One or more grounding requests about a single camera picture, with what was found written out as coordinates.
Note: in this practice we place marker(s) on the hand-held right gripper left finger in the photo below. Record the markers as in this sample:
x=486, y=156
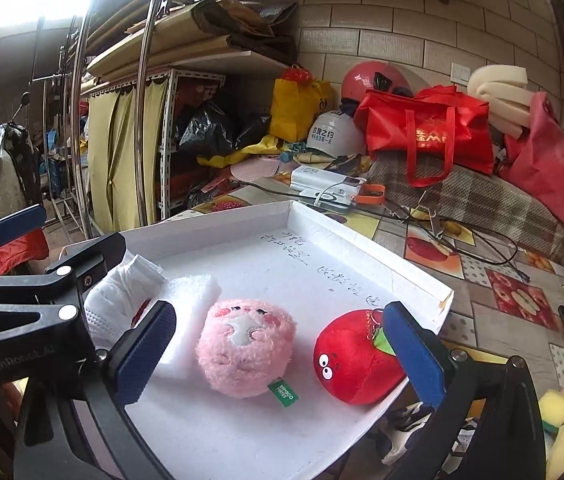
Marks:
x=144, y=355

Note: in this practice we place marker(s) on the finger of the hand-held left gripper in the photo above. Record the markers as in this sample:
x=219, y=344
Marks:
x=92, y=256
x=16, y=224

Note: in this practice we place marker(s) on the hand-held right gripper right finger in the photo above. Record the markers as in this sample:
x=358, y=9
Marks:
x=414, y=355

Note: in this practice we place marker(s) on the white face mask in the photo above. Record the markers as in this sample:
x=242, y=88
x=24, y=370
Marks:
x=111, y=300

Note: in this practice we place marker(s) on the red apple plush toy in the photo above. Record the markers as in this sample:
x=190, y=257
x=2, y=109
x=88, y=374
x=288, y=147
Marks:
x=352, y=360

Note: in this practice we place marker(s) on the white foam sponge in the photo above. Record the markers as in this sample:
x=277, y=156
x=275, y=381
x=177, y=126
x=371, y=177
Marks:
x=191, y=300

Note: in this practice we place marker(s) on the pink plush toy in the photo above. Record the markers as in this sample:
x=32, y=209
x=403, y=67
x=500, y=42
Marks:
x=242, y=350

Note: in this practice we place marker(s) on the white cardboard tray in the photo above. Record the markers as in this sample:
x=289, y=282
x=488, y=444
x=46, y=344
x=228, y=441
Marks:
x=262, y=285

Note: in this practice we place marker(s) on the red jacket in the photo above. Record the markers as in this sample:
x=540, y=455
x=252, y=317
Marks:
x=14, y=255

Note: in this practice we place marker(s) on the black and white sneaker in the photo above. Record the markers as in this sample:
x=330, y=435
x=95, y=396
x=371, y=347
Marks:
x=407, y=435

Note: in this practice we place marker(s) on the metal shelf with yellow curtain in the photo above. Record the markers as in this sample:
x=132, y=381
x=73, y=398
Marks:
x=121, y=150

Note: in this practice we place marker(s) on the fruit print tablecloth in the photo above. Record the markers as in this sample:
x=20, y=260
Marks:
x=512, y=300

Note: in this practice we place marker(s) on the plaid blanket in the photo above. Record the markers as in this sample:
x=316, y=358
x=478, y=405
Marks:
x=487, y=200

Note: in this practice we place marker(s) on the black garbage bag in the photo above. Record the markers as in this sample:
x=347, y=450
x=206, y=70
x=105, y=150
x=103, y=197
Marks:
x=206, y=127
x=253, y=131

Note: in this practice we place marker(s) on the white charger device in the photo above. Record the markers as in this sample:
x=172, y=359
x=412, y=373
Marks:
x=334, y=200

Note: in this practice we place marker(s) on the chrome tube rack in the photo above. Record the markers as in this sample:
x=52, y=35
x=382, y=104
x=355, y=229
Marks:
x=142, y=85

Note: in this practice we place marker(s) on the pink round fan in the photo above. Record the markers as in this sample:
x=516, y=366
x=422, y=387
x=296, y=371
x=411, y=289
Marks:
x=258, y=169

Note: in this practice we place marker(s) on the white power bank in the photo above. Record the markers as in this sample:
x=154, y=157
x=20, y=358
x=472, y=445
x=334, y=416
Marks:
x=319, y=177

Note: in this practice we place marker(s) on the red tote bag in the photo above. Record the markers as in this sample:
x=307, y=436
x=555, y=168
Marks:
x=422, y=135

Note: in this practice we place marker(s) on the red plastic bag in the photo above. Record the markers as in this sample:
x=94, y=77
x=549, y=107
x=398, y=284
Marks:
x=544, y=160

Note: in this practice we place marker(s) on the white helmet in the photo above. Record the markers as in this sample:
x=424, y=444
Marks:
x=334, y=132

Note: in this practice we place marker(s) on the stack of wooden boards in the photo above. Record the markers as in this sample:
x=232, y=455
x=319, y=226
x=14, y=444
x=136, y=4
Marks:
x=186, y=35

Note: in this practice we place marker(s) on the yellow shopping bag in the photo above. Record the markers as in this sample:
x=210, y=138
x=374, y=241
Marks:
x=294, y=107

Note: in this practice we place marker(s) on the cream foam roll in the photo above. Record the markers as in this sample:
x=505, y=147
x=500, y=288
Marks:
x=499, y=92

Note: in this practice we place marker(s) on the red helmet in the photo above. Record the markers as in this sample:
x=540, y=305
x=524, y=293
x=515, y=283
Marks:
x=362, y=82

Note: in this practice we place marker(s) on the white wall switch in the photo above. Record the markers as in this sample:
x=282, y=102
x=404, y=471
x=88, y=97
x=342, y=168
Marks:
x=460, y=73

